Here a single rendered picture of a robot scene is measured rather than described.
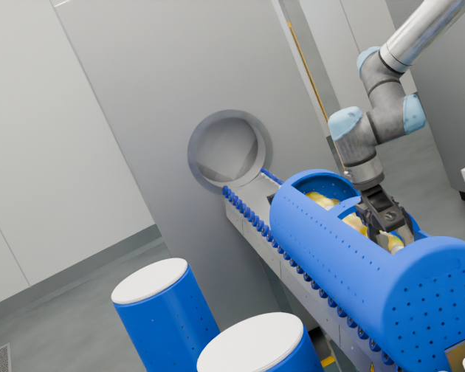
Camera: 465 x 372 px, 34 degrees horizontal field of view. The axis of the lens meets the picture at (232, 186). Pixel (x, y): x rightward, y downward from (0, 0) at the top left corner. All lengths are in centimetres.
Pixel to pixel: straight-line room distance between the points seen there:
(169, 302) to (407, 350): 111
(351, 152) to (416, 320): 37
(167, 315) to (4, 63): 411
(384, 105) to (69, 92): 491
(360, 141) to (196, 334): 116
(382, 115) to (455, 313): 42
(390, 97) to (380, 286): 39
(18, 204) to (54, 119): 75
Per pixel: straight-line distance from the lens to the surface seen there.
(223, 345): 196
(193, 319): 257
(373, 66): 170
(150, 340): 258
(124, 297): 258
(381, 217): 163
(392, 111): 163
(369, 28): 714
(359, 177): 165
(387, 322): 155
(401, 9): 455
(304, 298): 242
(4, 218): 647
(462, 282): 159
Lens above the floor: 188
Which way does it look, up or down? 15 degrees down
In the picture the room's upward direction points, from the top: 24 degrees counter-clockwise
